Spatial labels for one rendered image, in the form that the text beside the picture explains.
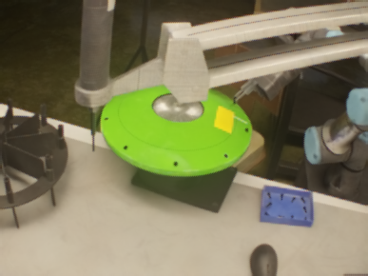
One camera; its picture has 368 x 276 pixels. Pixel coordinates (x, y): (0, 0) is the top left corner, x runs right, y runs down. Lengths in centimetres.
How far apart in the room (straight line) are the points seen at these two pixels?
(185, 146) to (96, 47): 39
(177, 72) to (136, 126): 37
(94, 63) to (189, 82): 12
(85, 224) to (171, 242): 18
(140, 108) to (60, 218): 29
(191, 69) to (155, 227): 46
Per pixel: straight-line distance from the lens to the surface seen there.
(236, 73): 55
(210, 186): 100
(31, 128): 104
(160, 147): 84
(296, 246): 94
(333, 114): 271
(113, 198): 97
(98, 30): 50
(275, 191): 103
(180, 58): 52
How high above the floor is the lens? 160
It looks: 38 degrees down
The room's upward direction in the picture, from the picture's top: 7 degrees clockwise
